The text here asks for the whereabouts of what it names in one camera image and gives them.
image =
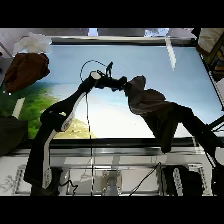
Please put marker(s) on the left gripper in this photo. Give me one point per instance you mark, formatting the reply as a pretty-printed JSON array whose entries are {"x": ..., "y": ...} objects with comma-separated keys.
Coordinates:
[{"x": 114, "y": 84}]

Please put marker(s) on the dark brown T-shirt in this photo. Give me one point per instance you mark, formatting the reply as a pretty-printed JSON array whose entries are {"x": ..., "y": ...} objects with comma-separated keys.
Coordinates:
[{"x": 146, "y": 100}]

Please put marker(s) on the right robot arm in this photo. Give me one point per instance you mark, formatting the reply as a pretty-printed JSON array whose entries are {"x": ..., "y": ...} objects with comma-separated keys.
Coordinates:
[{"x": 204, "y": 134}]

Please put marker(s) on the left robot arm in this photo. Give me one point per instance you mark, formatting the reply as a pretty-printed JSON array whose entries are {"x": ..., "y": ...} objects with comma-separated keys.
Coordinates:
[{"x": 69, "y": 104}]

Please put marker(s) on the rust brown garment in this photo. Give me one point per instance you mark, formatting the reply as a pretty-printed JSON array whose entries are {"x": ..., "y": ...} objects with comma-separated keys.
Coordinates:
[{"x": 26, "y": 71}]

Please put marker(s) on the white garment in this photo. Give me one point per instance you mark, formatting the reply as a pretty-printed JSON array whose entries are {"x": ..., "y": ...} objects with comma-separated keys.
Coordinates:
[{"x": 33, "y": 43}]

